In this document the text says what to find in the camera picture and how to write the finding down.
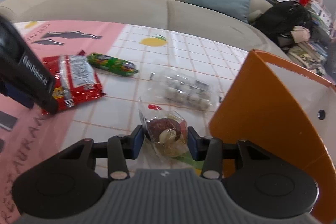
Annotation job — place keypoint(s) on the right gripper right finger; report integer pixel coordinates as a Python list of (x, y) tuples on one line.
[(212, 151)]

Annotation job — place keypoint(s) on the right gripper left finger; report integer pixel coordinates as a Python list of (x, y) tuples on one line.
[(117, 149)]

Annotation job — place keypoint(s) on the clear brown pastry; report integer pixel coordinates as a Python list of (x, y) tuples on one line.
[(165, 138)]

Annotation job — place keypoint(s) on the red snack bag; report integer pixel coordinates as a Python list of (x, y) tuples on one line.
[(76, 82)]

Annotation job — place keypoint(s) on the clear pack white candies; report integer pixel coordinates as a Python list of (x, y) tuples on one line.
[(172, 86)]

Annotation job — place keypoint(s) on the green sausage stick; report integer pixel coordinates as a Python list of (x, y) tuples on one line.
[(112, 64)]

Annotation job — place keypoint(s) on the pink checkered tablecloth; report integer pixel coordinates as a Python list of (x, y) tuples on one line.
[(36, 137)]

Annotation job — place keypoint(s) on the orange storage box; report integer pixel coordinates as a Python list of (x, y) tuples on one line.
[(290, 112)]

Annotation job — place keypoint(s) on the black backpack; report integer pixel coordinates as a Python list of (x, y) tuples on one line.
[(281, 19)]

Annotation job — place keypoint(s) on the beige sofa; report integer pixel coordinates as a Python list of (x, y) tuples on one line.
[(173, 15)]

